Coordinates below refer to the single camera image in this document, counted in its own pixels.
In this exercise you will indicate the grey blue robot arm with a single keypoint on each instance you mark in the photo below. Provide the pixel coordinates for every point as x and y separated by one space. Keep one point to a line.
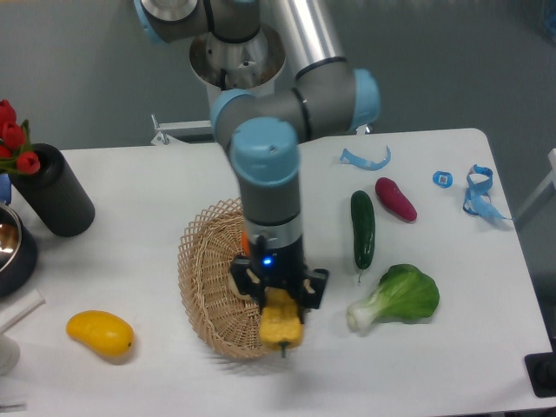
260 135

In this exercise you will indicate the orange fruit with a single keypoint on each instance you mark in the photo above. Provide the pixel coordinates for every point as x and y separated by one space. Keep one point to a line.
245 243

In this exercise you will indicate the yellow mango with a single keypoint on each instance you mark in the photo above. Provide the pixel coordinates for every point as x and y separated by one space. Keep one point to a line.
102 332

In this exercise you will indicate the woven wicker basket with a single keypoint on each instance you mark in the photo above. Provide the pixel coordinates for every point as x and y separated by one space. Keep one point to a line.
225 322

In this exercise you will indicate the purple sweet potato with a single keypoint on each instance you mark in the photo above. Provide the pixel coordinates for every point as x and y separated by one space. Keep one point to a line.
391 197

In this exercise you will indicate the green cucumber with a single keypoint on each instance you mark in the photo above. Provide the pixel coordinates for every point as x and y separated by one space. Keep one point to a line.
363 224

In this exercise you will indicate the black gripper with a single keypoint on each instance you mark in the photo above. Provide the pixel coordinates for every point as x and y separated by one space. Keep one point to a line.
284 268

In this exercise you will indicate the green bok choy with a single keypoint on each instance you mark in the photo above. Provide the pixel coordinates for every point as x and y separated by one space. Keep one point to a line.
403 292

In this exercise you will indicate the beige steamed bun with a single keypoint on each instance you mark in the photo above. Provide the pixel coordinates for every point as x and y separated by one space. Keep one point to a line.
236 292

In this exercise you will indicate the white stand object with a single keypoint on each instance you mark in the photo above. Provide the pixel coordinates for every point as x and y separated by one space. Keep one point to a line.
11 314

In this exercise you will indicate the black cylindrical vase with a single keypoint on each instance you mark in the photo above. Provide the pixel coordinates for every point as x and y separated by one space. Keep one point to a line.
55 193

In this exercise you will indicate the steel bowl black rim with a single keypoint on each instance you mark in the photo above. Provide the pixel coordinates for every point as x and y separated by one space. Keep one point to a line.
19 252

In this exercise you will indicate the black device at edge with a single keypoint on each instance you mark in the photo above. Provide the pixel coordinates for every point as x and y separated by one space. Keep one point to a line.
541 372

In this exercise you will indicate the red tulip flowers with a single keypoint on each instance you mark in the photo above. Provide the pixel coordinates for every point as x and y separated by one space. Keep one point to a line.
17 154

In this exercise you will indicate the blue paper strip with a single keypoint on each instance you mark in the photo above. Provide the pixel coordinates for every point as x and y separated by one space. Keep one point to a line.
361 163

